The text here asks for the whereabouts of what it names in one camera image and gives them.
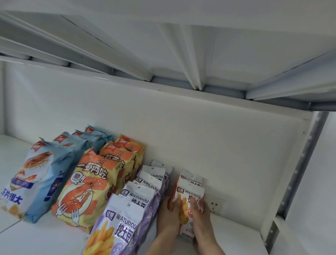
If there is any person's left hand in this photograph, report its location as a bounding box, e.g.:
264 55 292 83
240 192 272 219
157 195 182 237

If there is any red white fries snack packet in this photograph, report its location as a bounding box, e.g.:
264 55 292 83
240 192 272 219
169 181 206 241
179 170 204 188

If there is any person's right hand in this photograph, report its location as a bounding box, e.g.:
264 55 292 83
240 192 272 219
189 197 211 238

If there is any orange yellow shrimp snack bag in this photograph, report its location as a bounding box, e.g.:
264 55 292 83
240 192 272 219
51 148 124 234
99 141 137 195
115 134 146 180

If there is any person's right forearm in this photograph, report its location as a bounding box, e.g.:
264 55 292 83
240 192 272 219
194 234 224 255

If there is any perforated metal shelf upright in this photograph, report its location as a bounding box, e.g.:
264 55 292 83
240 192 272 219
264 111 330 254

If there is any large blue shrimp chip bag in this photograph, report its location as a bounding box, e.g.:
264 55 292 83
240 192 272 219
1 137 77 224

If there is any white metal shelf board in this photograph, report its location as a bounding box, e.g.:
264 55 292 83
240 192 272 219
0 0 336 112

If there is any person's left forearm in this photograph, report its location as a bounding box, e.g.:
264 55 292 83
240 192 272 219
146 235 181 255

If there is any purple white fries snack packet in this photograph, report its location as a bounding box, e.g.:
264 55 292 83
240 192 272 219
150 159 174 185
117 180 161 237
134 169 166 206
81 194 145 255

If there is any white wall socket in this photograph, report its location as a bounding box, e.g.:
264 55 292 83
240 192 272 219
205 194 226 215

